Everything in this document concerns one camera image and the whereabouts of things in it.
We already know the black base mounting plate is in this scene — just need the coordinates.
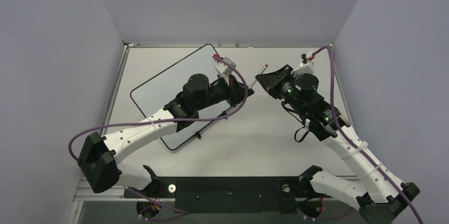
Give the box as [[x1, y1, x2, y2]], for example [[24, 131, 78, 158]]
[[140, 176, 322, 214]]

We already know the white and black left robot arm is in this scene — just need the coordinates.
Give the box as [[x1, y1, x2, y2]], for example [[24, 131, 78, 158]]
[[77, 74, 254, 198]]

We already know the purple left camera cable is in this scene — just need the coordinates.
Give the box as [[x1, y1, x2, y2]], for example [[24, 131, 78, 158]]
[[68, 55, 249, 162]]

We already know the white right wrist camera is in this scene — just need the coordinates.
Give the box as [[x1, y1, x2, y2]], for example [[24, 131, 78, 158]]
[[291, 51, 315, 77]]

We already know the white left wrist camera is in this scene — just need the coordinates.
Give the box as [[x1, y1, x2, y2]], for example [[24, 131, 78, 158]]
[[214, 57, 236, 78]]

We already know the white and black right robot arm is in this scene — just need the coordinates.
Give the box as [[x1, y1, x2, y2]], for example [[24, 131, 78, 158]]
[[255, 65, 420, 223]]

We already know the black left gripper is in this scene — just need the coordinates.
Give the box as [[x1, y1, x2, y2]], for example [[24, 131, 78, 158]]
[[195, 75, 254, 113]]

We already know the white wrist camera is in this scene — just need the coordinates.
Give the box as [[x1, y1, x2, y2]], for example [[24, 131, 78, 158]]
[[214, 57, 236, 78], [291, 51, 315, 77]]

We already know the white whiteboard black frame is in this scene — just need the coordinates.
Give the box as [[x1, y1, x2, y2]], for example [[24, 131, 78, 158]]
[[130, 44, 254, 151]]

